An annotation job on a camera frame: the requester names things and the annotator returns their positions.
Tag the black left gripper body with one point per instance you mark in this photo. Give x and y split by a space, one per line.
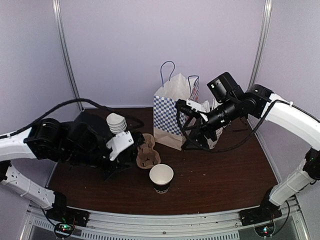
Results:
117 167

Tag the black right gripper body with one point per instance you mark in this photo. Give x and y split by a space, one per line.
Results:
202 126

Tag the stack of paper cups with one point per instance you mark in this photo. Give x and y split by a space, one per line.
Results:
116 123

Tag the black and white paper cup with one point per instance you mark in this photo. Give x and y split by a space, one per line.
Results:
161 176

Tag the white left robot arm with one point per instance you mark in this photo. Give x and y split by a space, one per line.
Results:
86 141

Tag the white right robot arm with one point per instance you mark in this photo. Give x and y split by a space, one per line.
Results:
269 108

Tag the white cup holding straws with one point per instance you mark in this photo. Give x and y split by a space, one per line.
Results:
212 143

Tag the brown cardboard cup carrier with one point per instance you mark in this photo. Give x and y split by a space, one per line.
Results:
147 156

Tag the blue checkered paper bag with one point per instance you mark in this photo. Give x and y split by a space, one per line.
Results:
166 130

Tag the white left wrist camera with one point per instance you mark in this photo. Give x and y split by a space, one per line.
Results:
119 143

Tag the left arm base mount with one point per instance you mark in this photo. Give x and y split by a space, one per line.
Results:
61 213

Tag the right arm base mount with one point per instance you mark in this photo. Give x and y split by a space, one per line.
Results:
266 211

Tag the right aluminium corner post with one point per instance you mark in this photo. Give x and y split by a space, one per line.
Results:
263 35

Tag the aluminium corner post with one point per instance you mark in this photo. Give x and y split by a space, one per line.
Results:
263 35
56 4

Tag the left aluminium corner post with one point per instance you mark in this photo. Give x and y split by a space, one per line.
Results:
56 4

